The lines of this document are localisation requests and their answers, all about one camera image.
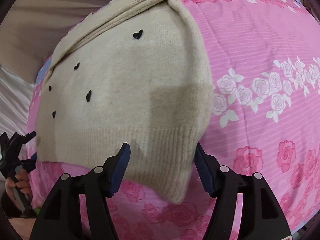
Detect cream knit cardigan black hearts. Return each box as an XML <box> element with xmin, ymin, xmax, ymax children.
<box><xmin>36</xmin><ymin>0</ymin><xmax>214</xmax><ymax>204</ymax></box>

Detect white sheer curtain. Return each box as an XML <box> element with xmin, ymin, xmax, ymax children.
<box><xmin>0</xmin><ymin>67</ymin><xmax>34</xmax><ymax>136</ymax></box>

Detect beige curtain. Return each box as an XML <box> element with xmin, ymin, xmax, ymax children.
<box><xmin>1</xmin><ymin>0</ymin><xmax>111</xmax><ymax>83</ymax></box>

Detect person's left hand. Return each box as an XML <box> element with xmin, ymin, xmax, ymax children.
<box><xmin>5</xmin><ymin>168</ymin><xmax>33</xmax><ymax>210</ymax></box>

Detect pink blue rose bedsheet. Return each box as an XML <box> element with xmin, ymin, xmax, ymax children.
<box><xmin>26</xmin><ymin>0</ymin><xmax>320</xmax><ymax>240</ymax></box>

